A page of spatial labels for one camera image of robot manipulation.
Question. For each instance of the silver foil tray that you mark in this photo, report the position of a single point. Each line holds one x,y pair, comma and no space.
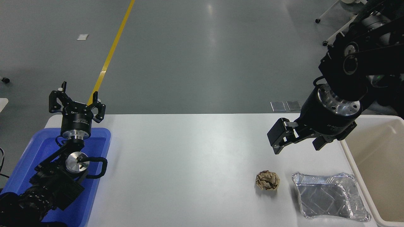
325,197

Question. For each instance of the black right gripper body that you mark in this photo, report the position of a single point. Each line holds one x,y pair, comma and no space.
318,121

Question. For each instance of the crumpled tan paper ball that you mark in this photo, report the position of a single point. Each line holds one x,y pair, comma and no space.
267,180

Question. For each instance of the large pale bin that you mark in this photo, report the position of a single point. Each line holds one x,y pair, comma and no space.
378,164

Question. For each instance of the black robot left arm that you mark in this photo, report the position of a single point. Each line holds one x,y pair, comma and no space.
50,186

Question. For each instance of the black caster wheel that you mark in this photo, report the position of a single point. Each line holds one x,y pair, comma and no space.
5,80

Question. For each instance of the white wheeled frame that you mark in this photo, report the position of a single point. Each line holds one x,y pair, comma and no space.
339,30

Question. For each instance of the blue plastic tray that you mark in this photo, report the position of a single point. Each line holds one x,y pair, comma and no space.
31,151

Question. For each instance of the white table corner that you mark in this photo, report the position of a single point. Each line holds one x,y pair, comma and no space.
2,104

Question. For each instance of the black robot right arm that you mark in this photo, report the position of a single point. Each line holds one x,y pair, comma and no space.
350,78

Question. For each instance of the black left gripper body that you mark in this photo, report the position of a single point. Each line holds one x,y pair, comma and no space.
76,121

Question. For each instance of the silver floor plate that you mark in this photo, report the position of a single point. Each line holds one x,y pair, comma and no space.
278,106
294,106

